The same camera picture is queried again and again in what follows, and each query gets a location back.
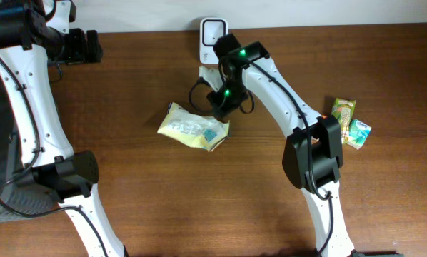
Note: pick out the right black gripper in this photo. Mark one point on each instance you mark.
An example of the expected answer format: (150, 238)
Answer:
(219, 111)

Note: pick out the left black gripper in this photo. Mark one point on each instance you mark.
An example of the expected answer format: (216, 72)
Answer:
(83, 54)

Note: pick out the beige snack bag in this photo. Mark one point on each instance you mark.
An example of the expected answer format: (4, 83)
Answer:
(194, 131)

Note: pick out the green snack tube packet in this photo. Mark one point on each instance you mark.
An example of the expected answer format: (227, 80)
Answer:
(343, 110)

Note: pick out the teal tissue pack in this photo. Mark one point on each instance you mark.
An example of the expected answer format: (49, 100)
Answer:
(358, 133)

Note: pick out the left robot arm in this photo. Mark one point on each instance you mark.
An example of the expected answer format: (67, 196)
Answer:
(40, 174)

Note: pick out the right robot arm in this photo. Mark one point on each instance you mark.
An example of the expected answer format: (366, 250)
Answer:
(313, 153)

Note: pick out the white barcode scanner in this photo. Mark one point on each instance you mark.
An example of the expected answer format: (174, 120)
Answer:
(210, 30)

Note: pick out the dark grey plastic basket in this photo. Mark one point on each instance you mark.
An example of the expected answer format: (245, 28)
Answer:
(10, 161)

